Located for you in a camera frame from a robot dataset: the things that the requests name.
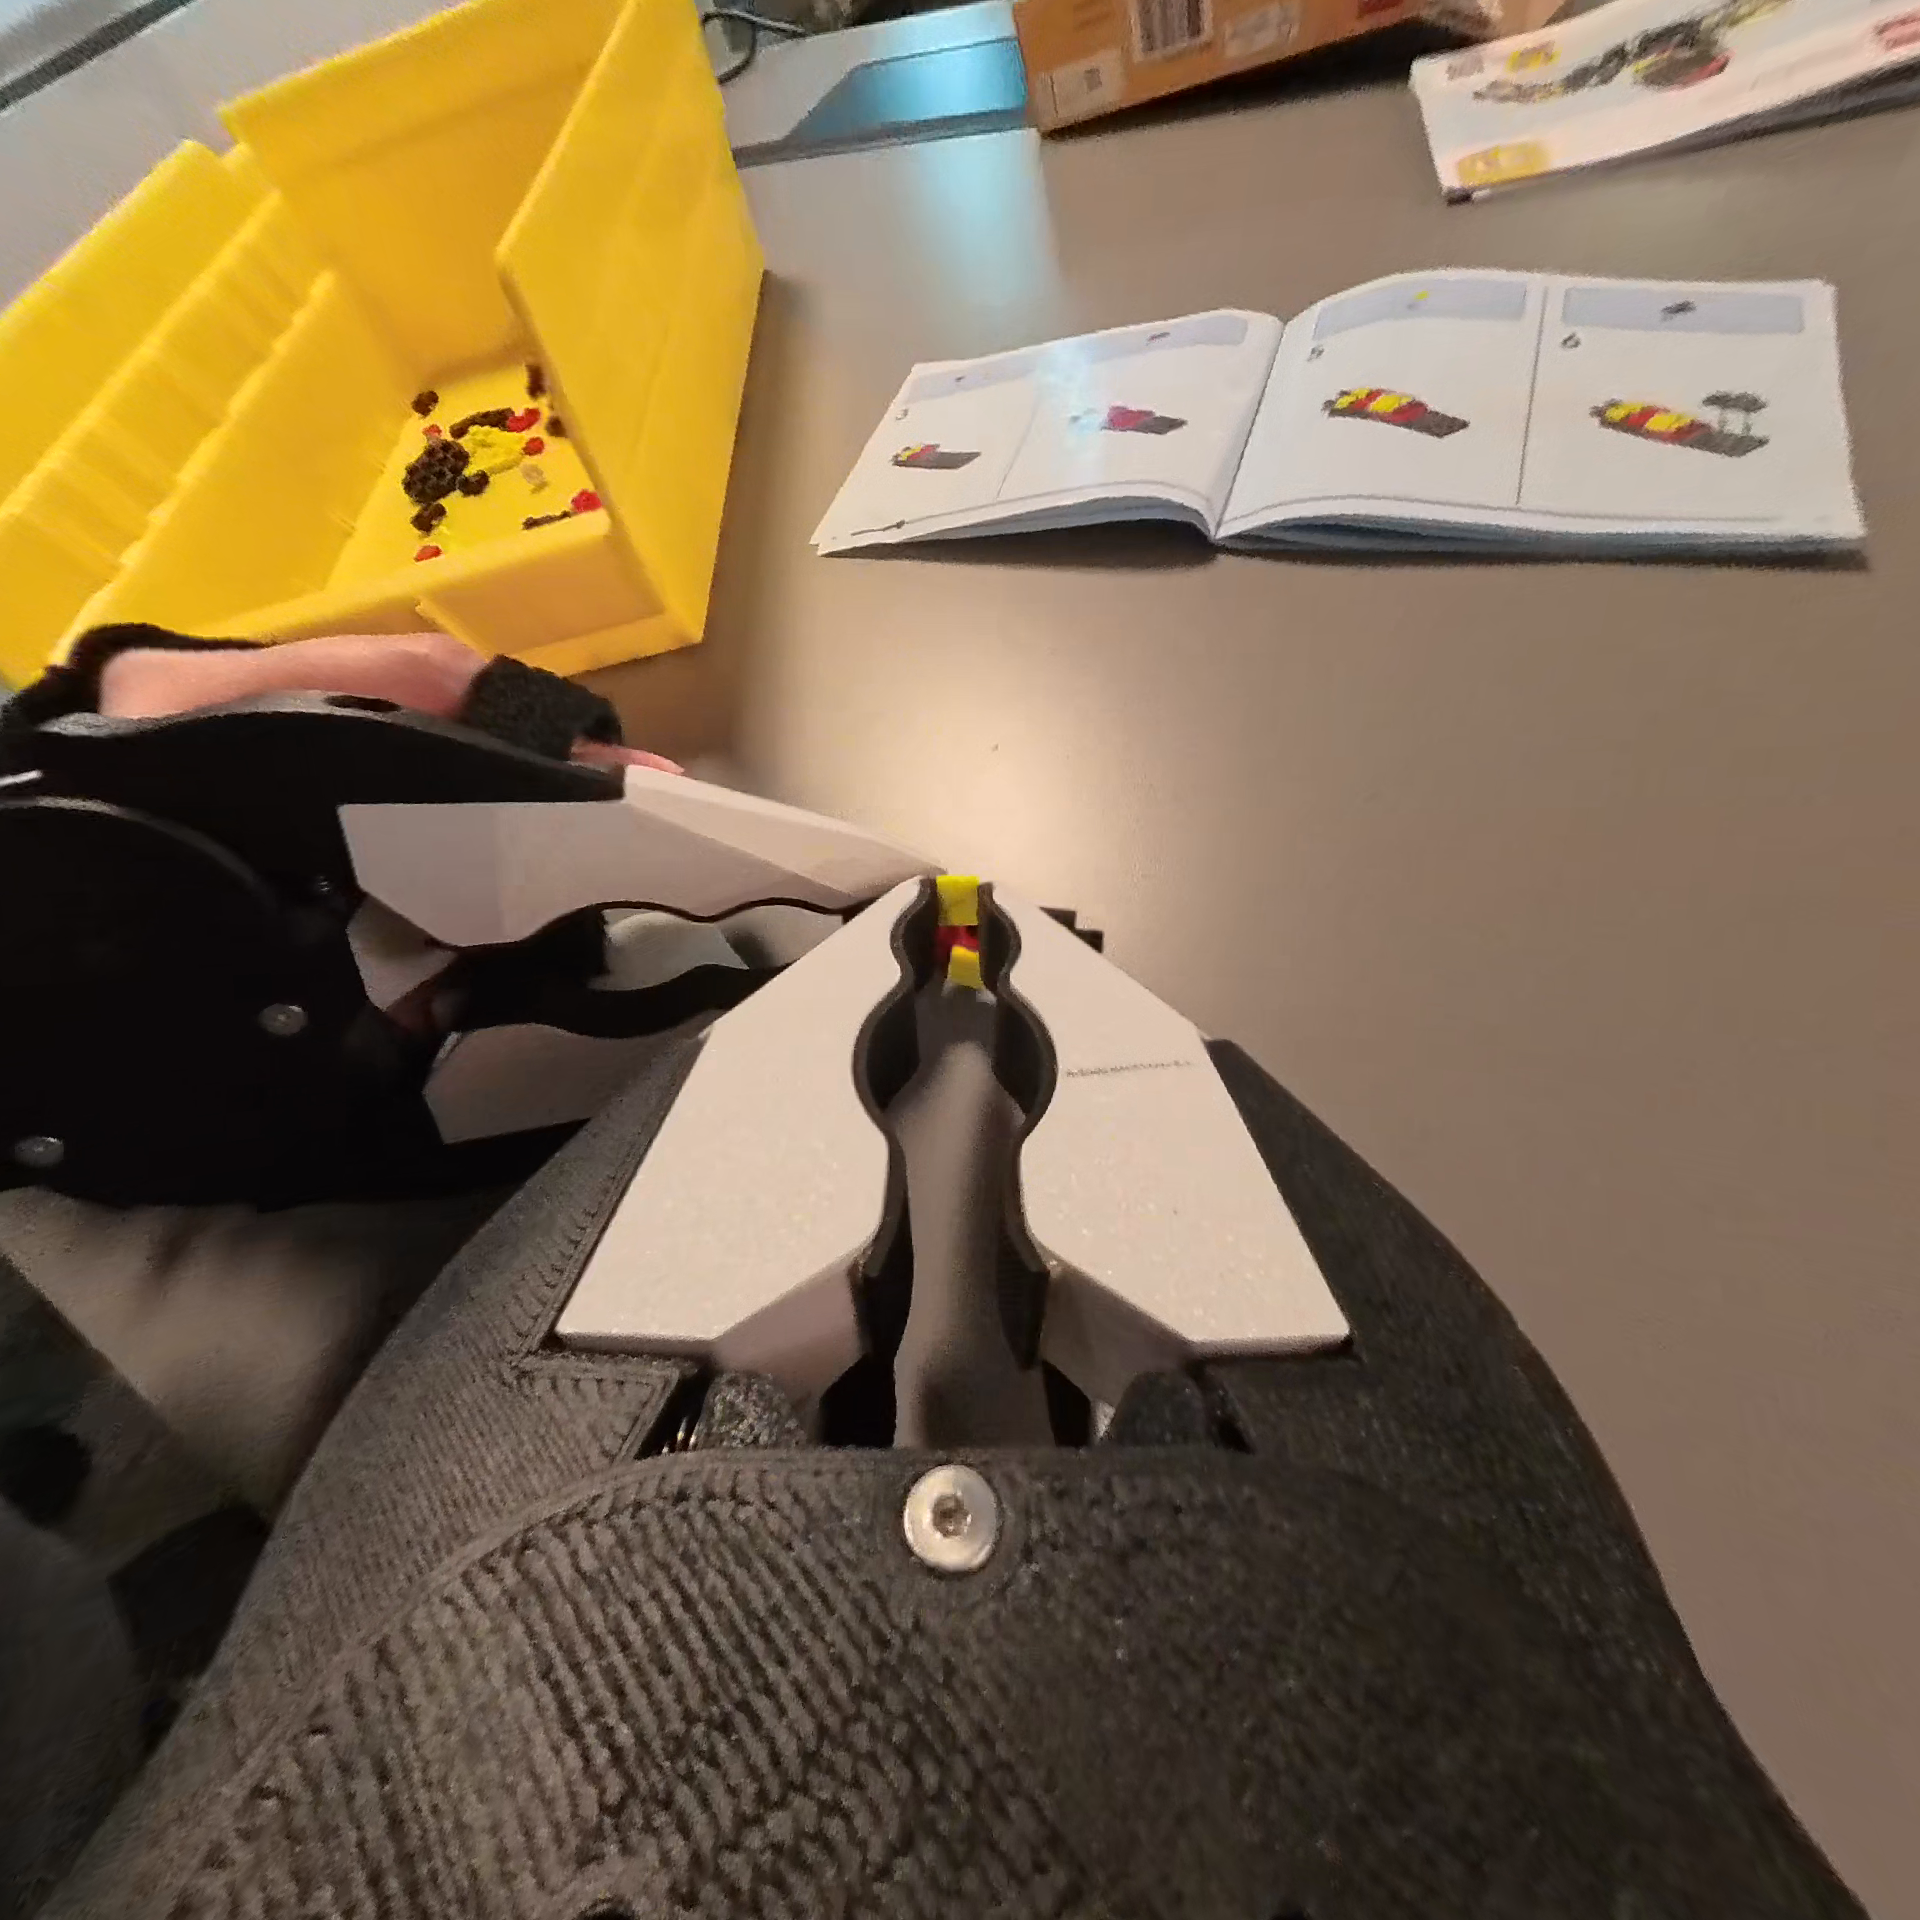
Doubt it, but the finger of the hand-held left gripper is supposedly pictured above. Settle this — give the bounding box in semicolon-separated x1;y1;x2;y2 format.
422;967;758;1146
337;765;950;951

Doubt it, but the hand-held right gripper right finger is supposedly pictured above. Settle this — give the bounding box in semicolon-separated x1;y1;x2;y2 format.
982;885;1355;1369

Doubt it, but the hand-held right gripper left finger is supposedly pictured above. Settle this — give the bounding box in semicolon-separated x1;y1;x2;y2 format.
550;877;940;1347

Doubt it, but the black red yellow lego assembly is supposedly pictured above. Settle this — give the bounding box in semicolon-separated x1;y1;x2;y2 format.
931;873;1106;994

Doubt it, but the pile of lego pieces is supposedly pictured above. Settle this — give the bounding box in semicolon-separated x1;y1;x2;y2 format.
397;359;609;560

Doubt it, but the yellow plastic bin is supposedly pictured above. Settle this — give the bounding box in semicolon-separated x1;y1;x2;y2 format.
0;0;768;693

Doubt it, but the cardboard lego box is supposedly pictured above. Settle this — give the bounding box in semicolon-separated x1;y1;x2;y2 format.
1013;0;1593;135

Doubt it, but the person's left hand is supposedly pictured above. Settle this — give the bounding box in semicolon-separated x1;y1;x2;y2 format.
0;623;688;781

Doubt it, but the light blue instruction booklet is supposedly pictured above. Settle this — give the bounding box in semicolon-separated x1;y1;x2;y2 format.
813;269;1870;570

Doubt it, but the white picture-cover instruction booklet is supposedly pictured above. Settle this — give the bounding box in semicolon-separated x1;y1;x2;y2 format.
1410;0;1920;203

